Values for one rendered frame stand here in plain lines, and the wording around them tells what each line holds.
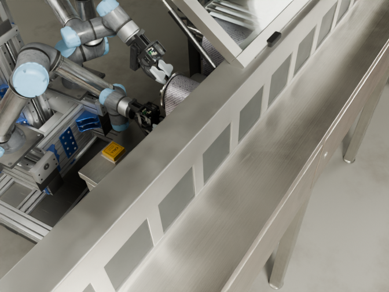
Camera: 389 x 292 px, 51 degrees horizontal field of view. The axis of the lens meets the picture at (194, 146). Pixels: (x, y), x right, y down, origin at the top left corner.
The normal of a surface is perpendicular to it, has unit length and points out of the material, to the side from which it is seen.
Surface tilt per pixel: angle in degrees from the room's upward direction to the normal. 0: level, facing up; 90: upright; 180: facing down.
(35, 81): 84
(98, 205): 0
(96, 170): 0
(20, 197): 0
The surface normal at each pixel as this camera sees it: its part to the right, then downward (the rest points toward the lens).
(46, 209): -0.04, -0.65
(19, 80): 0.23, 0.67
